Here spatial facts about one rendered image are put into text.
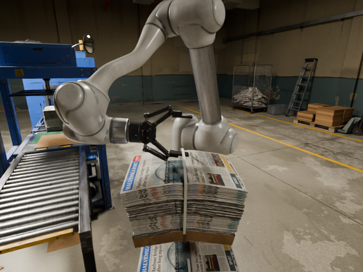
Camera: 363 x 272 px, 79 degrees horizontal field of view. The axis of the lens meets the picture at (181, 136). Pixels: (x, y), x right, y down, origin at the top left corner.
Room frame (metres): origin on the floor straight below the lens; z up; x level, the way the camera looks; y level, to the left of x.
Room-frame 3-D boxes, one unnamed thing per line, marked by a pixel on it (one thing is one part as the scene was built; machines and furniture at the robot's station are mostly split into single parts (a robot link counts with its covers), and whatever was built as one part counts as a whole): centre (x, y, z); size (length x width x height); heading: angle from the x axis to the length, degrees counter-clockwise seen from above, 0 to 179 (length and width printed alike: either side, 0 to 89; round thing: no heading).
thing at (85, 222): (1.46, 0.72, 0.74); 1.34 x 0.05 x 0.12; 24
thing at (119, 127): (0.73, 0.21, 1.32); 0.09 x 0.06 x 0.09; 4
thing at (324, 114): (6.00, -3.96, 0.28); 1.20 x 0.83 x 0.57; 24
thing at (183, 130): (1.25, -0.03, 1.17); 0.18 x 0.16 x 0.22; 55
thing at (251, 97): (8.47, -2.62, 0.85); 1.21 x 0.83 x 1.71; 24
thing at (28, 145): (2.29, 1.37, 0.75); 0.70 x 0.65 x 0.10; 24
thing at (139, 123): (0.74, 0.14, 1.31); 0.09 x 0.07 x 0.08; 94
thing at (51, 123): (2.81, 1.60, 0.93); 0.38 x 0.30 x 0.26; 24
